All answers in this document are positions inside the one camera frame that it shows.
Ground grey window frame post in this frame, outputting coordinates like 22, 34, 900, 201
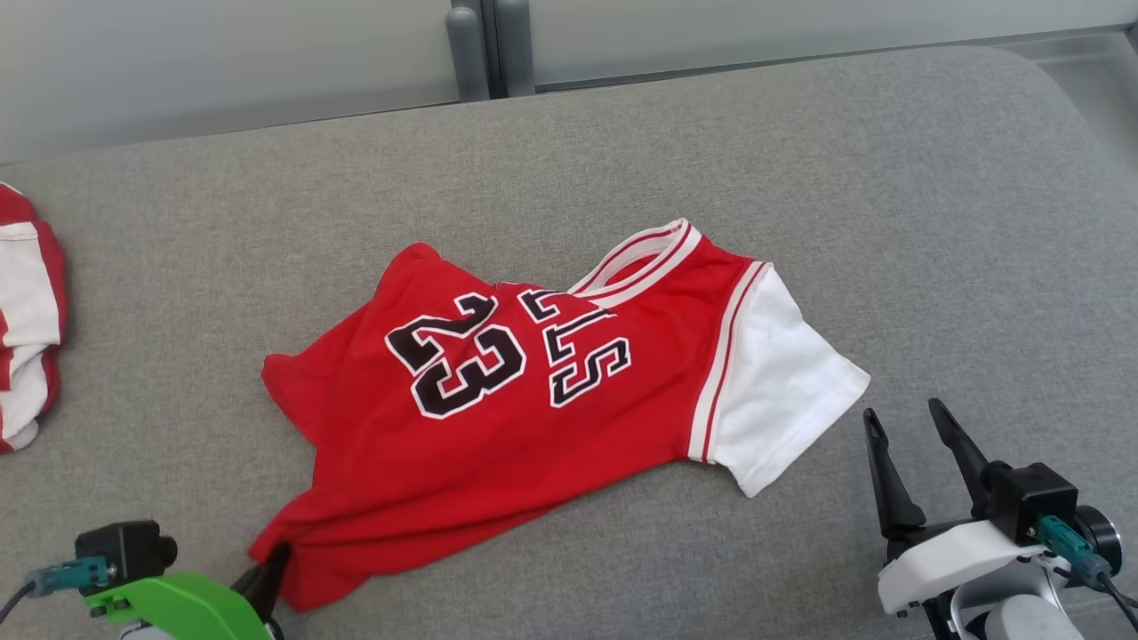
445, 4, 492, 102
493, 0, 537, 97

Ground left black cable teal plug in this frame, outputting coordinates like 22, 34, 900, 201
0, 557, 118, 625

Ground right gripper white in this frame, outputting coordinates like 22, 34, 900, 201
862, 398, 1050, 616

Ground right black cable teal plug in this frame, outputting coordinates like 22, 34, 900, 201
1036, 515, 1138, 628

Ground red shorts with white stripes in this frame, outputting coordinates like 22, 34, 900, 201
0, 182, 68, 454

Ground black cable teal plug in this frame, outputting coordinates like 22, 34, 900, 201
0, 557, 118, 625
1036, 515, 1138, 628

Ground red number 23 jersey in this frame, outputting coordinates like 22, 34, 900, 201
249, 218, 872, 614

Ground left gripper bright green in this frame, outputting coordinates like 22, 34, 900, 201
86, 542, 293, 640

